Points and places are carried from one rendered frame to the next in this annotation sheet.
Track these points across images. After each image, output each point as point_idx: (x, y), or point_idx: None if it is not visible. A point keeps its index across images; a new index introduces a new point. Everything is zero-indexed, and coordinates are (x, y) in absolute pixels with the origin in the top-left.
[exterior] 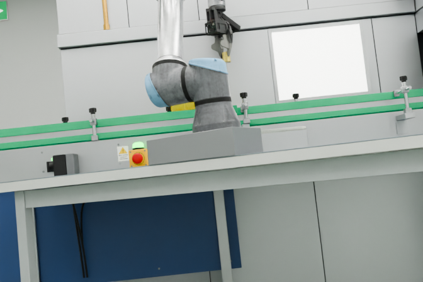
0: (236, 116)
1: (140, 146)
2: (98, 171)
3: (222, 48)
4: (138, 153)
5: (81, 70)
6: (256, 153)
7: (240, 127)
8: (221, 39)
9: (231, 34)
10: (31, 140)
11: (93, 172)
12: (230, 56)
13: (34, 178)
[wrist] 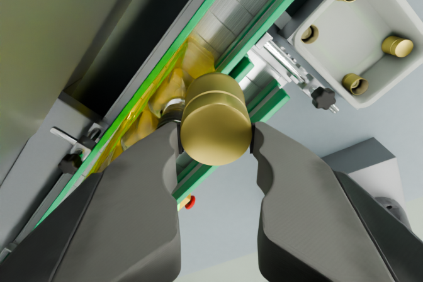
0: (408, 219)
1: (179, 205)
2: (250, 253)
3: (175, 166)
4: (191, 206)
5: None
6: (413, 199)
7: (407, 214)
8: (178, 259)
9: (417, 277)
10: None
11: (245, 255)
12: (244, 102)
13: (186, 274)
